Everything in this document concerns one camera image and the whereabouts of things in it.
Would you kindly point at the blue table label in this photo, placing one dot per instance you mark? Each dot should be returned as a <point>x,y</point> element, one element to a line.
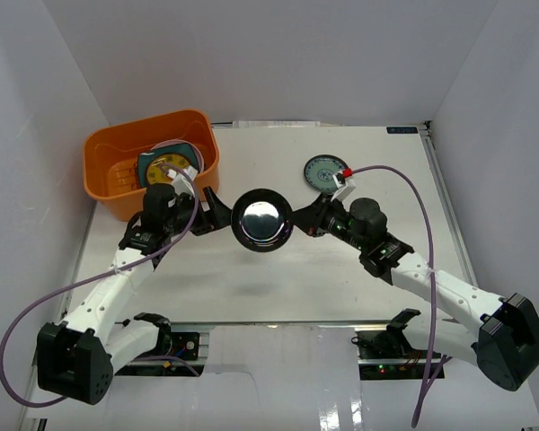
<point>405,130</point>

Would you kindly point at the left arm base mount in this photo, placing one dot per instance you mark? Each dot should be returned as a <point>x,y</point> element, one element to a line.
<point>177,355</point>

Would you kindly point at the yellow patterned round plate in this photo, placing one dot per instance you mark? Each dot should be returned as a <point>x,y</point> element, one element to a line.
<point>154,173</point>

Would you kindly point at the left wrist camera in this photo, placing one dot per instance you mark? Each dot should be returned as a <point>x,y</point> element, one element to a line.
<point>181,180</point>

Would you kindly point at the orange plastic bin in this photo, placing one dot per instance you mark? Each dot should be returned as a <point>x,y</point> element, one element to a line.
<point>110,157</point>

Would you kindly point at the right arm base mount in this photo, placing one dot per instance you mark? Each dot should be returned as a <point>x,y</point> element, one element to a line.
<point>384,354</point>

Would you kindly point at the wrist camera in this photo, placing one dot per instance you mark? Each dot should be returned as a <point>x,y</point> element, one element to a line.
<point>181,180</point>
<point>345,184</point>

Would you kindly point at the black round plate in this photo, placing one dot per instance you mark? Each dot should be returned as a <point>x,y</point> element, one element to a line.
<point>260,220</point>

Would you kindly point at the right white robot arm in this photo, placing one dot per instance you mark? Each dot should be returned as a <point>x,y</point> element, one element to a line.
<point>503,333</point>

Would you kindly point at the blue patterned small plate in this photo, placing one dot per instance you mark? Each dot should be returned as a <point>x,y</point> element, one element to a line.
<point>318,172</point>

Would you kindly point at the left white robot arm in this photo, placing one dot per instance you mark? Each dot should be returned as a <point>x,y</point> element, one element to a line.
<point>78,357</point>

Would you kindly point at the teal square plate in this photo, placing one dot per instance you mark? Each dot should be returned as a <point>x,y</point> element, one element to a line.
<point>146,157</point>

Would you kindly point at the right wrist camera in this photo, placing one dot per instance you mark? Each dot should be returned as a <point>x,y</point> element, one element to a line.
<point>345,184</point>

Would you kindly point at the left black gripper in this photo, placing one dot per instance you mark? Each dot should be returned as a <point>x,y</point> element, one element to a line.
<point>205,215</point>

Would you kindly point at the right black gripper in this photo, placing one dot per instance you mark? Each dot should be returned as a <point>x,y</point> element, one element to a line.
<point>308,220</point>

